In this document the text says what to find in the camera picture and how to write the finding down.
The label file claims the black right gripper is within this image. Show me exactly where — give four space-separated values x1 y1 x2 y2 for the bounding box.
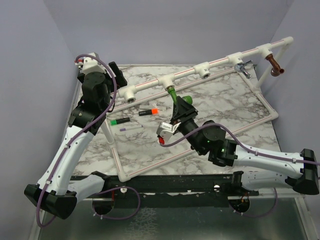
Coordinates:
169 95 205 154

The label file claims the white pvc pipe frame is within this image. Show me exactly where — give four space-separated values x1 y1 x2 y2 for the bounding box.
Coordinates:
100 36 294 183

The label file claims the green water faucet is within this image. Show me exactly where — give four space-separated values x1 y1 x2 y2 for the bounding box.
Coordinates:
166 86 193 105

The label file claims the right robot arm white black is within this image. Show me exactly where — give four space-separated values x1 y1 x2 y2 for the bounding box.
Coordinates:
170 96 320 195

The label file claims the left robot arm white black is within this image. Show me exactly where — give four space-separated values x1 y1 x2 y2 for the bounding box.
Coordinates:
24 58 128 219

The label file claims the clear plastic bag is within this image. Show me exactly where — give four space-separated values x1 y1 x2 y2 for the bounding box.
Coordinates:
139 101 167 111

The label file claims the orange capped black marker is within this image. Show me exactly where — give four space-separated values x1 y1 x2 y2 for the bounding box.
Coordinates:
138 108 158 116

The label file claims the green capped black marker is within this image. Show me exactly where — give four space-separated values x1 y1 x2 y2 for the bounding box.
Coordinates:
110 117 131 126

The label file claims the purple capped white pen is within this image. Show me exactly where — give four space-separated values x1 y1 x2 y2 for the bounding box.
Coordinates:
119 125 143 132

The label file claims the grey metal faucet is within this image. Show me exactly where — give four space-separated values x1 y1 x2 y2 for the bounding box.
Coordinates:
233 60 253 79

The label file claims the brown copper faucet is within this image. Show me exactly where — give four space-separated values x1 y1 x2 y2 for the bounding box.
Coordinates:
265 53 285 77

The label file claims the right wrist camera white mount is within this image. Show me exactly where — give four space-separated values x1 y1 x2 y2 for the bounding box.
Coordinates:
156 122 181 145

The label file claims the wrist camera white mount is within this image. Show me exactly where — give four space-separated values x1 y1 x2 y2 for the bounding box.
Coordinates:
75 57 106 75
156 122 181 145

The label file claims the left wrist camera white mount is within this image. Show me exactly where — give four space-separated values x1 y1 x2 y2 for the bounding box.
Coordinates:
75 57 106 75

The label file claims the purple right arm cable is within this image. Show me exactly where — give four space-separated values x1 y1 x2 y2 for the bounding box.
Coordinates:
159 123 320 166

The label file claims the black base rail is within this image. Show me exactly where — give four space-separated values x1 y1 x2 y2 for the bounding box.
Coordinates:
90 171 259 208

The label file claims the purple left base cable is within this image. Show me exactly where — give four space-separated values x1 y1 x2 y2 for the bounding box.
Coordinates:
92 186 141 221

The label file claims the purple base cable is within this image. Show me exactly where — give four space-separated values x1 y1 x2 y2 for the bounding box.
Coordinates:
232 187 279 218
92 186 141 221

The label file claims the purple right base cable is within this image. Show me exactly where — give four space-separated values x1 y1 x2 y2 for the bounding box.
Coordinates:
232 187 279 218

